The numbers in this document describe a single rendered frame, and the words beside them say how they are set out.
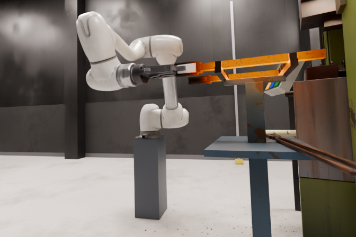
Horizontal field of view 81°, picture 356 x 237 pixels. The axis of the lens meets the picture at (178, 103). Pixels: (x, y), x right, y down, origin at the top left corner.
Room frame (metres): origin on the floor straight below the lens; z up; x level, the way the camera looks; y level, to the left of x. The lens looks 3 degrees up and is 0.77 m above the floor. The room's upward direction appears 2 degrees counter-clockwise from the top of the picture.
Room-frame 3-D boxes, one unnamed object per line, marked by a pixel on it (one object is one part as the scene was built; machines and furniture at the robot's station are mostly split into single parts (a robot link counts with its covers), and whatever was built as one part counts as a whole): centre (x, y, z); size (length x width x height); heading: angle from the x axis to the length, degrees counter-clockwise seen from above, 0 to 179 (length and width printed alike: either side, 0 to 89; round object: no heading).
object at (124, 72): (0.80, 0.18, 0.93); 0.09 x 0.06 x 0.09; 160
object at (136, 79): (0.77, 0.11, 0.93); 0.09 x 0.08 x 0.07; 70
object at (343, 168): (0.61, -0.33, 0.67); 0.60 x 0.04 x 0.01; 169
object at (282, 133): (1.52, -0.81, 0.62); 0.44 x 0.05 x 0.05; 61
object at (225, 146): (0.76, -0.28, 0.66); 0.40 x 0.30 x 0.02; 161
